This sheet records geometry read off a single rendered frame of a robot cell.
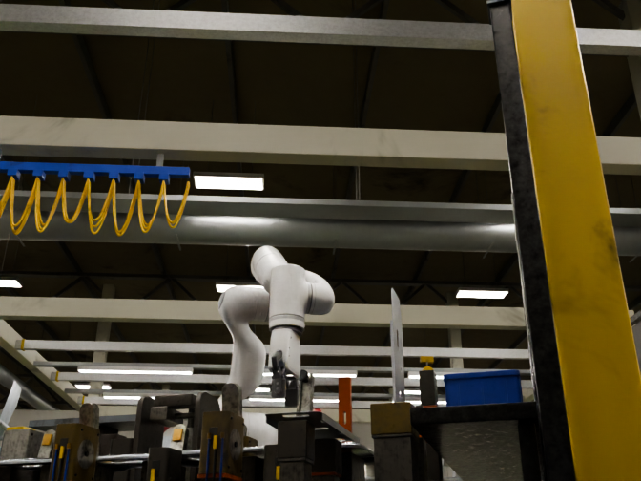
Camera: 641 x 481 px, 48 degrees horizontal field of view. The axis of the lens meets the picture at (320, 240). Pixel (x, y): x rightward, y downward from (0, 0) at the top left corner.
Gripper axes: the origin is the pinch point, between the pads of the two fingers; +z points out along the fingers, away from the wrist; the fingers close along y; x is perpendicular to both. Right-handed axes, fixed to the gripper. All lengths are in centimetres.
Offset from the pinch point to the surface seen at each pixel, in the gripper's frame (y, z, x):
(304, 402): -15.1, -2.3, -0.1
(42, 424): -27, -3, -83
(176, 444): -12.9, 6.7, -32.6
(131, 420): -27, -3, -54
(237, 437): 20.3, 12.1, -2.9
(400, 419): 17.2, 9.7, 29.0
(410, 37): -140, -216, 16
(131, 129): -196, -231, -178
